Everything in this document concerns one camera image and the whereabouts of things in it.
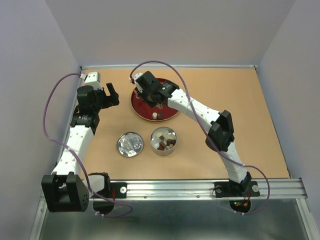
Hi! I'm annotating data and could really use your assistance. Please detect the silver tin lid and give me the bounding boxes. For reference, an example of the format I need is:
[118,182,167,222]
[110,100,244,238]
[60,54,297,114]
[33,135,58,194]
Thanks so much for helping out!
[116,131,144,158]

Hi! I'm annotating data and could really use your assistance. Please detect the white paper cup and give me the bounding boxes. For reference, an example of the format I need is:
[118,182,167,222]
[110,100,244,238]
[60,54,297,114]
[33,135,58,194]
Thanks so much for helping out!
[164,133,177,151]
[152,128,167,141]
[151,139,166,151]

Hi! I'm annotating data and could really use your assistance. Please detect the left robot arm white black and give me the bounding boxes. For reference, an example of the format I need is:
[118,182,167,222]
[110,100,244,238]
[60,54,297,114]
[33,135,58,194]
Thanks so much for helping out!
[41,82,120,213]

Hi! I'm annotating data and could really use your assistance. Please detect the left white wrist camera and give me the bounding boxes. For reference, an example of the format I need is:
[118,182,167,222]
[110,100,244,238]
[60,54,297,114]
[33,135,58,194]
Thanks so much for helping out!
[84,71,102,90]

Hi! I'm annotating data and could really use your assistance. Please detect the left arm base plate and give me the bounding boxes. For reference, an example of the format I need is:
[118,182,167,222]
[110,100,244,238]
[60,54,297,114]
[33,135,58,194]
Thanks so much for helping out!
[97,182,128,200]

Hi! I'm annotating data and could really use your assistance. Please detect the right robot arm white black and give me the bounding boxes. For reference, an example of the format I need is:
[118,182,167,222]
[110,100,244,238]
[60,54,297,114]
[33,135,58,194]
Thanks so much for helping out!
[133,71,252,195]

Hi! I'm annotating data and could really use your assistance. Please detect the silver metal tongs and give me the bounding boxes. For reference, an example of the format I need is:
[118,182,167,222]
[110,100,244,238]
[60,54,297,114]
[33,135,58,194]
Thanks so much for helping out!
[135,91,164,109]

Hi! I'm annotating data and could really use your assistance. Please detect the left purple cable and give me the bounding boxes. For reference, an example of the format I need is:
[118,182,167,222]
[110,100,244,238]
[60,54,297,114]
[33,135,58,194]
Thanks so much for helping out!
[42,72,135,218]

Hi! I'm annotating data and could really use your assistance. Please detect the dark square chocolate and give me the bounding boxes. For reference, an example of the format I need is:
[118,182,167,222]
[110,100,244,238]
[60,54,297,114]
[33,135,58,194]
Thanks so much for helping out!
[168,140,176,145]

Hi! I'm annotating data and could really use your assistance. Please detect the purple cable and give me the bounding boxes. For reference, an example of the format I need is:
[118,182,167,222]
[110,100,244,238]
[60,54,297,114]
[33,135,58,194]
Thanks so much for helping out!
[42,72,135,218]
[129,59,271,216]

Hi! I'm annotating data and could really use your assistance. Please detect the red round tray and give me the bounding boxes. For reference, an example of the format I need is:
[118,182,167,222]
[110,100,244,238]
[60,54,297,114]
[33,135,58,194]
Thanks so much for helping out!
[131,78,179,122]

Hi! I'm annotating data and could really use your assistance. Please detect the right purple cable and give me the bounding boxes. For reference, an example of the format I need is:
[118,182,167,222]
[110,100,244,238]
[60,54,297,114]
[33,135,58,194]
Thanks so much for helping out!
[129,59,271,216]

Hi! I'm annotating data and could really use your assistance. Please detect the brown block chocolate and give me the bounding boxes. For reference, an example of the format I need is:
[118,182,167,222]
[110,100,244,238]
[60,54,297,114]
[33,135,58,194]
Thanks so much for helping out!
[159,141,167,148]

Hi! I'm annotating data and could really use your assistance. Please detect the aluminium mounting rail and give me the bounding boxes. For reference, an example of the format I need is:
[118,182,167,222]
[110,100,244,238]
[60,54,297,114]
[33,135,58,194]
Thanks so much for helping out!
[110,178,307,201]

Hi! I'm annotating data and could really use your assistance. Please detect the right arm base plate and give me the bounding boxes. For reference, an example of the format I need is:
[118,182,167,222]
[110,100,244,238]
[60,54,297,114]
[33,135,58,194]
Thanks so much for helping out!
[214,181,260,198]

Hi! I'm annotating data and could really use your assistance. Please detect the round silver tin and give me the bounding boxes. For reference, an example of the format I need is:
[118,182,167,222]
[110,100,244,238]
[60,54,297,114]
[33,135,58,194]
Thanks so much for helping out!
[150,126,178,157]

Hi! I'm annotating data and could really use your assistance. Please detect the white strawberry chocolate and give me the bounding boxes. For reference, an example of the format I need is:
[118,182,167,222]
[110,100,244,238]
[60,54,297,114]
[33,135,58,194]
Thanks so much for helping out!
[152,112,158,119]

